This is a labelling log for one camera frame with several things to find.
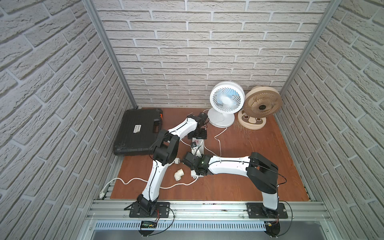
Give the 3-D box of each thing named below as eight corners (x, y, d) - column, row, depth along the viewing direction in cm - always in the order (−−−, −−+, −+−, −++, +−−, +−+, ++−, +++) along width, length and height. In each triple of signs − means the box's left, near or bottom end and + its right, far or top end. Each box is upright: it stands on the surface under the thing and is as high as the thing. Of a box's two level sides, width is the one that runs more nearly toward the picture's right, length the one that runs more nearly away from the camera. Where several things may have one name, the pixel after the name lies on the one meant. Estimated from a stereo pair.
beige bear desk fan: (244, 134, 106) (259, 103, 81) (234, 121, 114) (245, 88, 89) (269, 125, 111) (290, 93, 87) (258, 113, 119) (274, 80, 95)
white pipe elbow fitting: (177, 182, 85) (176, 180, 82) (173, 176, 87) (172, 174, 84) (185, 175, 87) (185, 173, 85) (181, 169, 89) (181, 167, 87)
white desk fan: (208, 127, 109) (213, 93, 83) (208, 116, 117) (211, 80, 90) (233, 127, 110) (246, 93, 83) (231, 116, 117) (242, 81, 91)
